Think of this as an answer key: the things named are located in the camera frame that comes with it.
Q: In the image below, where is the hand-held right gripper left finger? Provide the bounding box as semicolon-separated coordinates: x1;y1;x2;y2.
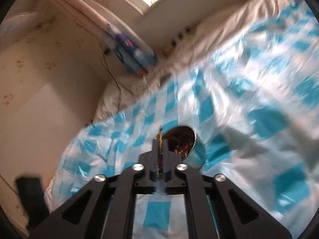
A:
29;139;160;239

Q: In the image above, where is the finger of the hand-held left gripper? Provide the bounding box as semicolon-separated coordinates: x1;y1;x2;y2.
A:
16;177;50;231

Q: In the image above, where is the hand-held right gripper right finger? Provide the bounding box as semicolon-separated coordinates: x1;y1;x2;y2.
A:
163;139;292;239

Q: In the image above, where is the round metal tin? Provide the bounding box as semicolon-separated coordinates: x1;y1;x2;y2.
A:
163;125;208;171

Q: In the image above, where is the pile of beaded bracelets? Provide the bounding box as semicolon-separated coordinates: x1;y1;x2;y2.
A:
168;129;195;160

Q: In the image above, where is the gold chain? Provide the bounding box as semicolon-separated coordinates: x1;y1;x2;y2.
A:
157;126;165;181

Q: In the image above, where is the blue checkered plastic sheet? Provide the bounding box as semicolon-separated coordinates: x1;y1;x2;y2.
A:
53;0;319;239

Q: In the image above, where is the blue printed curtain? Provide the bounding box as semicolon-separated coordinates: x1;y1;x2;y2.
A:
102;22;160;77

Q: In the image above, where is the white duvet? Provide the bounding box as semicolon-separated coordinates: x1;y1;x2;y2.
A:
93;0;289;125

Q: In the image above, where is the black cable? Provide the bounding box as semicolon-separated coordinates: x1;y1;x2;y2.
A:
100;52;123;111

